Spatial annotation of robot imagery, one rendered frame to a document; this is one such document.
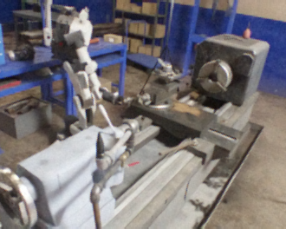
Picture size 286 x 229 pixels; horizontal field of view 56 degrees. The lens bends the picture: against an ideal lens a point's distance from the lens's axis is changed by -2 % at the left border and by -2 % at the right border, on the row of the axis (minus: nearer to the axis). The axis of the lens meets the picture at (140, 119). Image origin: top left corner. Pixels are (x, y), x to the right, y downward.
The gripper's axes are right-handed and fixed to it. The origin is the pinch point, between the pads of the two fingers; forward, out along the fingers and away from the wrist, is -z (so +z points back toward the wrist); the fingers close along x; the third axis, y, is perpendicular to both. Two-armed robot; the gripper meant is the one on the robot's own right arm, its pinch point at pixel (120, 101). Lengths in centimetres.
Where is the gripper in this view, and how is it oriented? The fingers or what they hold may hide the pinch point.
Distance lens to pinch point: 236.3
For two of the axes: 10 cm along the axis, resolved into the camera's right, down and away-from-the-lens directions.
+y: 0.4, 7.7, 6.3
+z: -8.2, -3.4, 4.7
